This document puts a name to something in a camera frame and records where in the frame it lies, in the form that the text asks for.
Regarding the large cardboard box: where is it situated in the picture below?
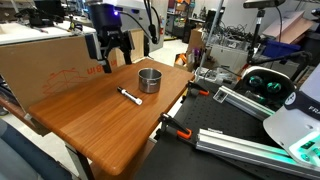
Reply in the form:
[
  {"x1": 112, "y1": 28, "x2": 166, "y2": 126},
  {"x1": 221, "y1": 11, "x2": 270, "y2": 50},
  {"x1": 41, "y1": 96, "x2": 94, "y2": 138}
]
[{"x1": 0, "y1": 28, "x2": 146, "y2": 113}]

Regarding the black device on stand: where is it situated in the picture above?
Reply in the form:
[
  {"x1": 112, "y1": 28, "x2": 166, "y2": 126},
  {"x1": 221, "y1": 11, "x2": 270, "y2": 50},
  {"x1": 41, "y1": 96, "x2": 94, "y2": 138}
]
[{"x1": 14, "y1": 7, "x2": 46, "y2": 28}]

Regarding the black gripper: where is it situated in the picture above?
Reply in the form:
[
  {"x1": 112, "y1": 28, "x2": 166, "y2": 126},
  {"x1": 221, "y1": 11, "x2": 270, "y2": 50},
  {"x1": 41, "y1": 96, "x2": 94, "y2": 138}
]
[{"x1": 84, "y1": 2, "x2": 137, "y2": 75}]

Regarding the black camera tripod stand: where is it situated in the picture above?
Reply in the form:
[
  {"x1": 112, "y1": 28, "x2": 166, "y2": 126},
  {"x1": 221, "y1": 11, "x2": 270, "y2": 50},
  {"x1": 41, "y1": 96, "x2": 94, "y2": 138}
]
[{"x1": 245, "y1": 8, "x2": 313, "y2": 81}]

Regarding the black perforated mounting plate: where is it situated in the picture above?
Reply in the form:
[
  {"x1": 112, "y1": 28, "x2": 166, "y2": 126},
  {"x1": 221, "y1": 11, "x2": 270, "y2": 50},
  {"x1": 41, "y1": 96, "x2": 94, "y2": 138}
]
[{"x1": 133, "y1": 83, "x2": 320, "y2": 180}]

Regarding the black stereo camera bar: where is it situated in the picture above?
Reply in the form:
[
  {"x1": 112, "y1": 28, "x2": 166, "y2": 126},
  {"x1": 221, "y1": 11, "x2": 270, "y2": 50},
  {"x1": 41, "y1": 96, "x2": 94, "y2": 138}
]
[{"x1": 242, "y1": 0, "x2": 287, "y2": 10}]

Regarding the flat brown cardboard sheet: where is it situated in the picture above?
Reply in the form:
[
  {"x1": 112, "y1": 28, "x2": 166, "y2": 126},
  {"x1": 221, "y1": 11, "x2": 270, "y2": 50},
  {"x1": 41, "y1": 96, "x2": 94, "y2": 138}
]
[{"x1": 262, "y1": 9, "x2": 316, "y2": 40}]

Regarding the blue plastic storage bin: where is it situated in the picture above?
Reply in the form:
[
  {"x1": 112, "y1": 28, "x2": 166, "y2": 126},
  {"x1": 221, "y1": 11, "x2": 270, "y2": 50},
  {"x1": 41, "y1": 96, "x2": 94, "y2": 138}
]
[{"x1": 260, "y1": 39, "x2": 302, "y2": 58}]

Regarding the white crate with cables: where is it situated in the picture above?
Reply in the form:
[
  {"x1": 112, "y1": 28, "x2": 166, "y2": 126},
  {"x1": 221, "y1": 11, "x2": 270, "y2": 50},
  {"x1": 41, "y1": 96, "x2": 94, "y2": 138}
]
[{"x1": 205, "y1": 42, "x2": 250, "y2": 74}]

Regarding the orange white floor item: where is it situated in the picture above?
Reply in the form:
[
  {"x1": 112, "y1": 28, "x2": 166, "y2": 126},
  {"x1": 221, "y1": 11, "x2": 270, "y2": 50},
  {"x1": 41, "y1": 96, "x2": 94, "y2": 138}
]
[{"x1": 174, "y1": 52, "x2": 190, "y2": 68}]

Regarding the slanted silver metal pole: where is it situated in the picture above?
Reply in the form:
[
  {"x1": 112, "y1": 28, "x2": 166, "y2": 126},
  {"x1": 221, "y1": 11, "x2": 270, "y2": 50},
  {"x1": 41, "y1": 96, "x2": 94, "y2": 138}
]
[{"x1": 198, "y1": 0, "x2": 225, "y2": 73}]

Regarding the aluminium extrusion rail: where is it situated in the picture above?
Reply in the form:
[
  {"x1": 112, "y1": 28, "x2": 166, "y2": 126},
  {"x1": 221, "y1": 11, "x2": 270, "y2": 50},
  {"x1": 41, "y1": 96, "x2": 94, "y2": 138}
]
[
  {"x1": 195, "y1": 127, "x2": 320, "y2": 180},
  {"x1": 212, "y1": 85, "x2": 276, "y2": 122}
]

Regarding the black white dry-erase marker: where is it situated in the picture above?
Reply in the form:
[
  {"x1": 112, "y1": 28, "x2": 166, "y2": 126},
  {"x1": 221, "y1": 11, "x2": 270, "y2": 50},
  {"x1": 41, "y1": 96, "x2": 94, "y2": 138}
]
[{"x1": 116, "y1": 86, "x2": 144, "y2": 107}]

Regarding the long white work table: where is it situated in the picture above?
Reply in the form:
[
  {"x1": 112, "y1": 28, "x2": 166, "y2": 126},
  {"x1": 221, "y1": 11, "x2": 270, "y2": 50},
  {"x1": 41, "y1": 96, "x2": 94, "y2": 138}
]
[{"x1": 0, "y1": 21, "x2": 98, "y2": 47}]

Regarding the white black VR headset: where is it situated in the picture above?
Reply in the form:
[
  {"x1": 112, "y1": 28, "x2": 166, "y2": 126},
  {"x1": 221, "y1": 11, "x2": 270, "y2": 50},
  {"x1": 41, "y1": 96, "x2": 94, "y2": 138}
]
[{"x1": 238, "y1": 65, "x2": 297, "y2": 108}]

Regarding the small stainless steel pot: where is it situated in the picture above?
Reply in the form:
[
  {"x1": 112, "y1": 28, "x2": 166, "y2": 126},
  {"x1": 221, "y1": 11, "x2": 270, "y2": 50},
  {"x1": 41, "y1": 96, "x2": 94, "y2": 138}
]
[{"x1": 137, "y1": 67, "x2": 163, "y2": 94}]

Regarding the black orange bar clamp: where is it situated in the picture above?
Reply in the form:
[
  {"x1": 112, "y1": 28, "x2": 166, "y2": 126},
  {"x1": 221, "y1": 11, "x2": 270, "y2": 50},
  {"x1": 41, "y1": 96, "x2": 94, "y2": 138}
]
[
  {"x1": 156, "y1": 112, "x2": 194, "y2": 141},
  {"x1": 181, "y1": 80, "x2": 211, "y2": 101}
]

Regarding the small brown cardboard box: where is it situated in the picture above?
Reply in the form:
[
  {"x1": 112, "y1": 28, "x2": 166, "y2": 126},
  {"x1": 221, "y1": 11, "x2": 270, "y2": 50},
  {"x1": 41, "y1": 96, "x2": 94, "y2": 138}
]
[{"x1": 187, "y1": 27, "x2": 208, "y2": 53}]

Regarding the grey metal table leg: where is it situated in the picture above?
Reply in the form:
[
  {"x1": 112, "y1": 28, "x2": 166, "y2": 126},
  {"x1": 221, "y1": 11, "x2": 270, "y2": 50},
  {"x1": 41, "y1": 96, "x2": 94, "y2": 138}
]
[{"x1": 64, "y1": 143, "x2": 96, "y2": 180}]

